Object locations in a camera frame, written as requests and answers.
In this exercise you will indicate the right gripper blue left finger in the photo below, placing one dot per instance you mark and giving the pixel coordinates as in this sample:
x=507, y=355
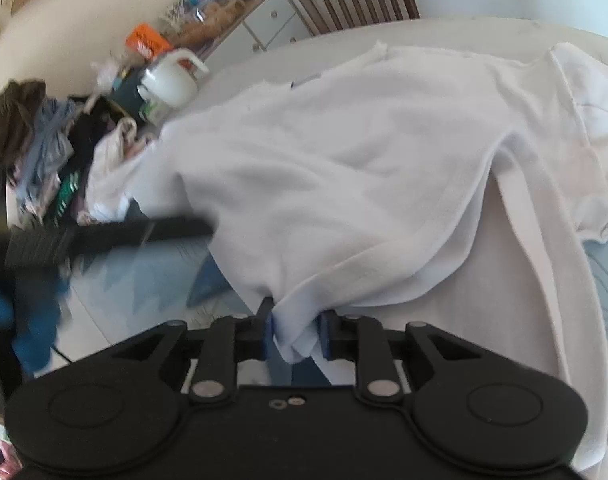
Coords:
x=254, y=334

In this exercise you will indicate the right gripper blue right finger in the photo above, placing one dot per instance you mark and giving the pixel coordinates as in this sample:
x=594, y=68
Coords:
x=337, y=336

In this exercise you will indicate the white sweatshirt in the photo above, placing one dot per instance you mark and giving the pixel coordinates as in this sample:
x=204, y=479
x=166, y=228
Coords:
x=408, y=183

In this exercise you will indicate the pile of mixed clothes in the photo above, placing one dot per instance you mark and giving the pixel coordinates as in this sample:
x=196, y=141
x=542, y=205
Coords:
x=67, y=161

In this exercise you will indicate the blue patterned table mat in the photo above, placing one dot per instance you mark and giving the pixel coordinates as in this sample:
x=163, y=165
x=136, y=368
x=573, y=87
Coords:
x=116, y=296

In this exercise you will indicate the white insulated mug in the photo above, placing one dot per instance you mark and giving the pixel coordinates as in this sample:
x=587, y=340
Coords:
x=168, y=81

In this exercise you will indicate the orange snack bag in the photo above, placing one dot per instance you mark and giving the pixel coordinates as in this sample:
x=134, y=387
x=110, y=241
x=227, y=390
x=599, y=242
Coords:
x=147, y=42

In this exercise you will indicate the white drawer cabinet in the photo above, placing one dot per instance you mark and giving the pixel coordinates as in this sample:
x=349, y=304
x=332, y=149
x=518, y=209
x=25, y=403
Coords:
x=229, y=32

